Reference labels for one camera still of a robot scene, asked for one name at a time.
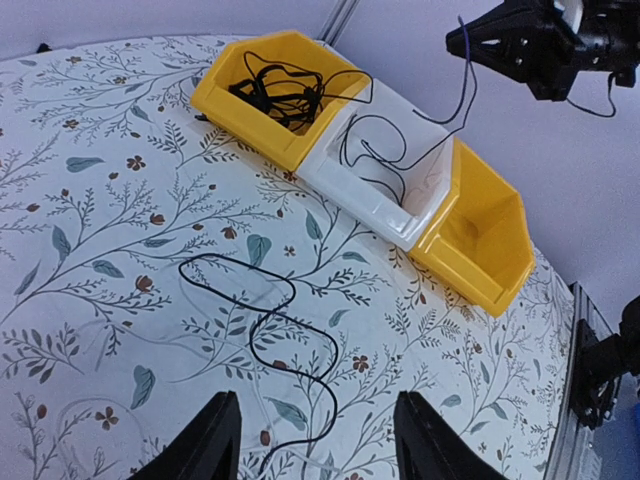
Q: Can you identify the far yellow bin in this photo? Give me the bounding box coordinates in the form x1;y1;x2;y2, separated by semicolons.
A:
191;31;373;171

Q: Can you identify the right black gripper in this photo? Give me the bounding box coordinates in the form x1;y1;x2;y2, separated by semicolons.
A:
446;1;639;101

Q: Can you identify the right aluminium frame post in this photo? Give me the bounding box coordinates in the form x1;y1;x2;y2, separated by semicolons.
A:
316;0;360;46

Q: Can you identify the thin white cable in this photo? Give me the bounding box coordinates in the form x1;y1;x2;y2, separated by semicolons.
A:
54;279;351;480

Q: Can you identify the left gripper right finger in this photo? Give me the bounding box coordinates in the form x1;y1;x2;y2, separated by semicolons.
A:
393;391;504;480

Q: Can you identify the thick black cable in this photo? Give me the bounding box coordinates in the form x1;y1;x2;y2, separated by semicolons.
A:
228;64;326;126

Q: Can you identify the aluminium front rail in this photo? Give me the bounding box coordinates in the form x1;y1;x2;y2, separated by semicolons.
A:
543;282;621;480

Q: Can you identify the floral table mat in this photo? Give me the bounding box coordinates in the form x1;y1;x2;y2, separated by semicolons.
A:
1;36;573;479

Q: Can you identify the white translucent bin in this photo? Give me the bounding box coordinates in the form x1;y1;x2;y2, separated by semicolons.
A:
296;81;453;252

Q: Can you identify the near yellow bin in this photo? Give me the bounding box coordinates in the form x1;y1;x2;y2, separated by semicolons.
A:
408;138;535;318

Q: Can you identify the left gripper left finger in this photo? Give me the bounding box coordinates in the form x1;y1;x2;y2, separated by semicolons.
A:
131;391;242;480

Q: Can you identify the remaining thin black cable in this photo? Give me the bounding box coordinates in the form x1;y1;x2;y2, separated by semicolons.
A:
178;14;479;480

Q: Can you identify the yellow bin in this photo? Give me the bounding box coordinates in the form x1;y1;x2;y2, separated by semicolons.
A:
408;138;535;318
191;31;373;171

